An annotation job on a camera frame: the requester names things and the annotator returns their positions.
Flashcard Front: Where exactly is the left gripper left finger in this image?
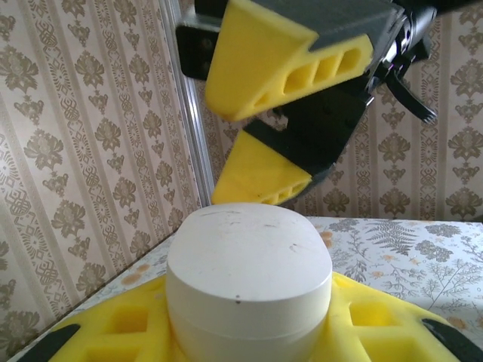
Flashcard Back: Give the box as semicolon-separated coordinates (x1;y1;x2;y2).
7;277;189;362

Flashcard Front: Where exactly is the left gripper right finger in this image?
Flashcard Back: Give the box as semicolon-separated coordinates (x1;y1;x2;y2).
309;271;483;362

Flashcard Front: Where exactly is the white oval charging case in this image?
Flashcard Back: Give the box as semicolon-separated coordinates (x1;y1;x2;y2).
165;202;334;362

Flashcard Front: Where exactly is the aluminium frame post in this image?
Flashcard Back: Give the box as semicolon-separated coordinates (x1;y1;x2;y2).
168;0;213;212

